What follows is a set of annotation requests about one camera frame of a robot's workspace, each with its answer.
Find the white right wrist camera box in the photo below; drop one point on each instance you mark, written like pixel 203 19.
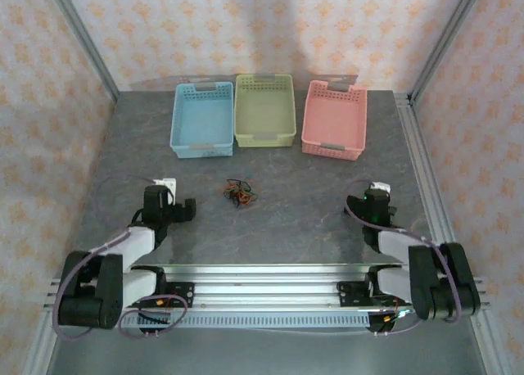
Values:
pixel 380 186

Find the aluminium side rail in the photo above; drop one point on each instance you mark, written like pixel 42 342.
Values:
pixel 421 162

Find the blue plastic basket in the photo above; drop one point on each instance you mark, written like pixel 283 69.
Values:
pixel 200 121

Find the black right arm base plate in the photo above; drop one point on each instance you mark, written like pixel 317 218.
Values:
pixel 348 293

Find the aluminium frame leg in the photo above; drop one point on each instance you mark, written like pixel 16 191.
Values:
pixel 491 346
pixel 39 350

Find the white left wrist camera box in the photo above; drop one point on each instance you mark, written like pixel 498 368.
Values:
pixel 168 183

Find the aluminium frame post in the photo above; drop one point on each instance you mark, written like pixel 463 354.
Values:
pixel 446 43
pixel 88 47

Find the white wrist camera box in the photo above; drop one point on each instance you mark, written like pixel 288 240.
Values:
pixel 380 186
pixel 168 183

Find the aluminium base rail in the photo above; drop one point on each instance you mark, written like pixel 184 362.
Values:
pixel 262 289

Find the pink plastic basket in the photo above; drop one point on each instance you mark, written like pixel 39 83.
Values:
pixel 333 117

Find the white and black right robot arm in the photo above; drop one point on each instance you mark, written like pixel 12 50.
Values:
pixel 393 244

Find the green plastic basket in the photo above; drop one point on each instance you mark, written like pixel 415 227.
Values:
pixel 264 113

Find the black electronics box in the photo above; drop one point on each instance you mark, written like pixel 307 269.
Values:
pixel 378 326

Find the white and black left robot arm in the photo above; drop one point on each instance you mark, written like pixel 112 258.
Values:
pixel 139 244

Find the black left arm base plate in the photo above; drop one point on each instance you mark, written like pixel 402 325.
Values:
pixel 184 289

